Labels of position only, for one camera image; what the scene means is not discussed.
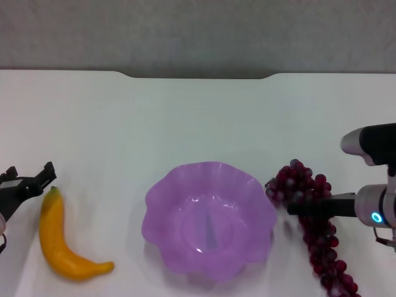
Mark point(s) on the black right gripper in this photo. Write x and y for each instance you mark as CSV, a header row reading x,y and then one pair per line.
x,y
340,207

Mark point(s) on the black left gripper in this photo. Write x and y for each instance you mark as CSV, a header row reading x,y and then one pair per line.
x,y
12,198

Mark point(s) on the dark red grape bunch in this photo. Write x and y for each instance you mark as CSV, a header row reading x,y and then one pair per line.
x,y
320,235

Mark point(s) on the yellow banana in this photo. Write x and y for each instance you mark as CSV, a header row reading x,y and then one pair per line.
x,y
55,235

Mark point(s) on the purple wavy plastic plate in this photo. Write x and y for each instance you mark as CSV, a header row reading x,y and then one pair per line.
x,y
185,222

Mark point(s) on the silver right camera mount bracket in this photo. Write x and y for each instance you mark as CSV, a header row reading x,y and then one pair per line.
x,y
392,174

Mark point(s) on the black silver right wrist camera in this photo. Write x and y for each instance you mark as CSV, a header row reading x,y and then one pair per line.
x,y
377,142

